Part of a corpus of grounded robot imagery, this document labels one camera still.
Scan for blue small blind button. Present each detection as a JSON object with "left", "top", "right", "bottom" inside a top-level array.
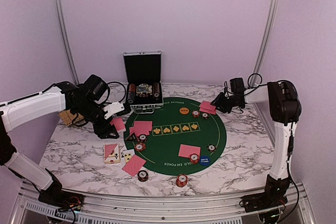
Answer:
[{"left": 199, "top": 156, "right": 211, "bottom": 166}]

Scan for right aluminium frame post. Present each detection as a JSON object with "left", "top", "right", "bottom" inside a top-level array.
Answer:
[{"left": 250, "top": 0, "right": 279, "bottom": 85}]

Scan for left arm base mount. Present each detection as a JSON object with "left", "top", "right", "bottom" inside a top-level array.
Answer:
[{"left": 38, "top": 190, "right": 84, "bottom": 211}]

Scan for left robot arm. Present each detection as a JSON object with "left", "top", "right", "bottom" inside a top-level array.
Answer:
[{"left": 1, "top": 74, "right": 124, "bottom": 206}]

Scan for round green poker mat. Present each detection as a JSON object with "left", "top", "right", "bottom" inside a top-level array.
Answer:
[{"left": 125, "top": 97, "right": 227, "bottom": 176}]

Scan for dark 100 chip stack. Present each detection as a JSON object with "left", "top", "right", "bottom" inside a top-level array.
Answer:
[{"left": 137, "top": 170, "right": 149, "bottom": 182}]

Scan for aluminium poker chip case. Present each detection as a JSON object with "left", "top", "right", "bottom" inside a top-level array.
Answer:
[{"left": 123, "top": 51, "right": 163, "bottom": 114}]

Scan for blue card deck in case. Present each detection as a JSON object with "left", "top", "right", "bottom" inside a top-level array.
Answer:
[{"left": 136, "top": 83, "right": 153, "bottom": 97}]

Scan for brown purple chip row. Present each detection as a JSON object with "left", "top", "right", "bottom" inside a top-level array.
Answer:
[{"left": 127, "top": 83, "right": 136, "bottom": 104}]

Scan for red-backed card seat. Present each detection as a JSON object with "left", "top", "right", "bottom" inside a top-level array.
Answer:
[
  {"left": 199, "top": 101, "right": 215, "bottom": 110},
  {"left": 178, "top": 144, "right": 201, "bottom": 158}
]

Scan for card deck box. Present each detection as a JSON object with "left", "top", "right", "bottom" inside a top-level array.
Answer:
[{"left": 103, "top": 143, "right": 121, "bottom": 164}]

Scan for red 5 chip stack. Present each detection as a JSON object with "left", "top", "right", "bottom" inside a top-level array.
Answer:
[{"left": 175, "top": 174, "right": 188, "bottom": 187}]

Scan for black triangular all-in button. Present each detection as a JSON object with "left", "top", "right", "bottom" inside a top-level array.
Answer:
[{"left": 125, "top": 132, "right": 139, "bottom": 142}]

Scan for dark brown chip row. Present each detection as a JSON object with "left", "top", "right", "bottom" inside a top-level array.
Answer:
[{"left": 153, "top": 82, "right": 161, "bottom": 100}]

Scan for orange round dealer button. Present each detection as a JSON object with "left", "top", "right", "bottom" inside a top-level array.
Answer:
[{"left": 179, "top": 107, "right": 190, "bottom": 115}]

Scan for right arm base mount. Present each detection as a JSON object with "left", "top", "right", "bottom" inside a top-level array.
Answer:
[{"left": 239, "top": 193, "right": 288, "bottom": 212}]

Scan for single red-backed playing card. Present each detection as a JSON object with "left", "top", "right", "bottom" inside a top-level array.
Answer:
[{"left": 129, "top": 126, "right": 140, "bottom": 136}]

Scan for left aluminium frame post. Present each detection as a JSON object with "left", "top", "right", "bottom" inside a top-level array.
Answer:
[{"left": 54, "top": 0, "right": 79, "bottom": 84}]

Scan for dark 100 chips top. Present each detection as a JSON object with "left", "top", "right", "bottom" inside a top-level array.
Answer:
[{"left": 201, "top": 112, "right": 209, "bottom": 119}]

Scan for red 5 chips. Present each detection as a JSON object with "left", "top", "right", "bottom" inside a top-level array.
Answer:
[
  {"left": 190, "top": 154, "right": 200, "bottom": 164},
  {"left": 134, "top": 143, "right": 146, "bottom": 152},
  {"left": 192, "top": 110, "right": 200, "bottom": 118}
]

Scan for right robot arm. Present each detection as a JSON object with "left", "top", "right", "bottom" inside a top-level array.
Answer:
[{"left": 211, "top": 78, "right": 302, "bottom": 207}]

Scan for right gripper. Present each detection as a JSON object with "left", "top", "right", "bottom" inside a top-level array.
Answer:
[{"left": 210, "top": 92, "right": 239, "bottom": 113}]

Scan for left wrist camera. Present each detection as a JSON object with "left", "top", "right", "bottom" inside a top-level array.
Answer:
[{"left": 102, "top": 102, "right": 124, "bottom": 120}]

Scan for five of clubs card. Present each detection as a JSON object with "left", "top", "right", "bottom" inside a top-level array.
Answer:
[{"left": 120, "top": 150, "right": 134, "bottom": 164}]

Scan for aluminium frame post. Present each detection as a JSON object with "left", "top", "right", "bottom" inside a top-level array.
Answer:
[
  {"left": 54, "top": 0, "right": 79, "bottom": 84},
  {"left": 250, "top": 0, "right": 279, "bottom": 85}
]

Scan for red-backed card off mat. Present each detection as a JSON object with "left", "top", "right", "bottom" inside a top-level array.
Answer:
[{"left": 122, "top": 155, "right": 146, "bottom": 177}]

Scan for red-backed card top seat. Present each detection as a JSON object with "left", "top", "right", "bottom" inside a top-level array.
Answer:
[{"left": 199, "top": 101, "right": 215, "bottom": 110}]

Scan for red 5 chips top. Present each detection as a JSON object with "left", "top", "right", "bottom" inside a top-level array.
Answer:
[{"left": 192, "top": 110, "right": 200, "bottom": 118}]

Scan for dark 100 chips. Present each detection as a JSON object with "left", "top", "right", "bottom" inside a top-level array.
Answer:
[
  {"left": 207, "top": 144, "right": 216, "bottom": 153},
  {"left": 201, "top": 112, "right": 209, "bottom": 119},
  {"left": 139, "top": 134, "right": 147, "bottom": 141}
]

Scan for red-backed card deck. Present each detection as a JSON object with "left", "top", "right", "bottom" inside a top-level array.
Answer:
[{"left": 110, "top": 117, "right": 126, "bottom": 133}]

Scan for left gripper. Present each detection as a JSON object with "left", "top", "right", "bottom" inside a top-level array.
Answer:
[{"left": 73, "top": 99, "right": 119, "bottom": 138}]

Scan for woven bamboo tray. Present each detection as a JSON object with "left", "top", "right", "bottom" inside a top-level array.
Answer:
[{"left": 58, "top": 110, "right": 84, "bottom": 126}]

